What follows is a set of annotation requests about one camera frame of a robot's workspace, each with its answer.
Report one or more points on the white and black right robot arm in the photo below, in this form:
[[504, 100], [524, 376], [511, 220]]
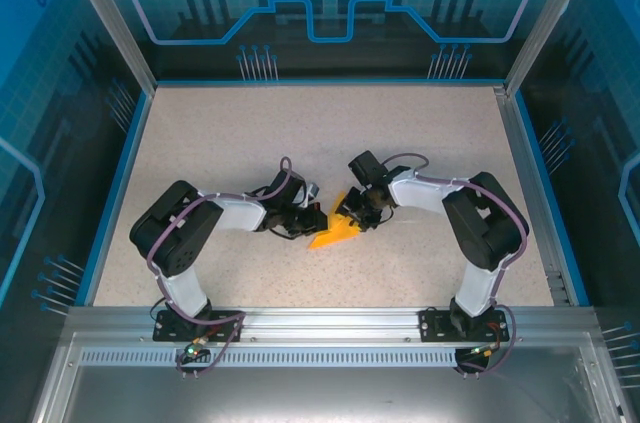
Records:
[[477, 283]]

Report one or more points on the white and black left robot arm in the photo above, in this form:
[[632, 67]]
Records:
[[182, 288]]

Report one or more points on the slotted metal strip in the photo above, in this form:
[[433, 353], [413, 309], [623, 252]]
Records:
[[325, 358]]

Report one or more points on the aluminium mounting rail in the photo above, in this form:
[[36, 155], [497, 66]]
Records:
[[330, 325]]

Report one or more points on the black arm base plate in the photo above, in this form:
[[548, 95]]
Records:
[[161, 332], [431, 330]]

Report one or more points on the aluminium side rail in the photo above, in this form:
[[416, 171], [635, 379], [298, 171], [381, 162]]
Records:
[[525, 168]]

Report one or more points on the aluminium frame post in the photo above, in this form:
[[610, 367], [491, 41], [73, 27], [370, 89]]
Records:
[[550, 18], [108, 18]]

